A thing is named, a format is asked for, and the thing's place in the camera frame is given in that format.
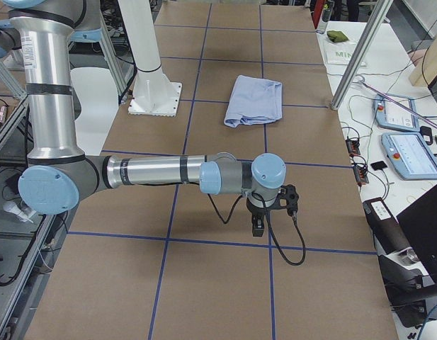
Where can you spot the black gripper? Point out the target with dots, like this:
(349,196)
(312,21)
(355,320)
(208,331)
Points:
(256,211)

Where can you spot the light blue striped shirt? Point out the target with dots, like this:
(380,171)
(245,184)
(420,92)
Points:
(254,101)

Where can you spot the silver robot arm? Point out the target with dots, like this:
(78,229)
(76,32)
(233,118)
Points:
(72,111)

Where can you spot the lower teach pendant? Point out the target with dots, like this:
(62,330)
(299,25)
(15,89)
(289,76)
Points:
(410,155)

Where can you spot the teach pendant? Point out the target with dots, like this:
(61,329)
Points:
(391,116)
(410,155)

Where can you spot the upper teach pendant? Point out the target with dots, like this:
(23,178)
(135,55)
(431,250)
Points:
(391,116)

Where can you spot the clear bag with green print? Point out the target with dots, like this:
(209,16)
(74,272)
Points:
(338,53)

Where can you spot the green cloth pouch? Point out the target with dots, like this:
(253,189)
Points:
(337,36)

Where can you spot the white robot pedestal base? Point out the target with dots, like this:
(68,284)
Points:
(153,93)

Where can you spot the aluminium frame post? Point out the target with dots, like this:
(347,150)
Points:
(363,45)

